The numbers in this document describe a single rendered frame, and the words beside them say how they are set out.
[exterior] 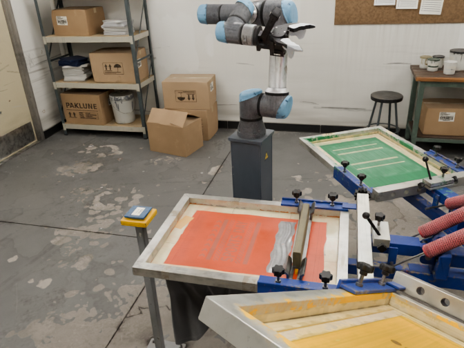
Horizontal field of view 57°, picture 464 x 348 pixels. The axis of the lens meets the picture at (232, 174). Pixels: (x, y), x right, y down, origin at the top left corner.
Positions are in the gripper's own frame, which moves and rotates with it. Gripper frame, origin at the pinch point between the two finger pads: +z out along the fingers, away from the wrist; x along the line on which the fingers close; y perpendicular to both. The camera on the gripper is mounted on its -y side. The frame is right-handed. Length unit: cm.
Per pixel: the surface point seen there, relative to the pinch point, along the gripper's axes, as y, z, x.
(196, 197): 77, -48, 27
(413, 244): 61, 49, 31
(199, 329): 91, -24, 80
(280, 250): 68, 2, 46
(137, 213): 73, -69, 46
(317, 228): 76, 11, 26
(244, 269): 63, -7, 61
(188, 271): 56, -24, 71
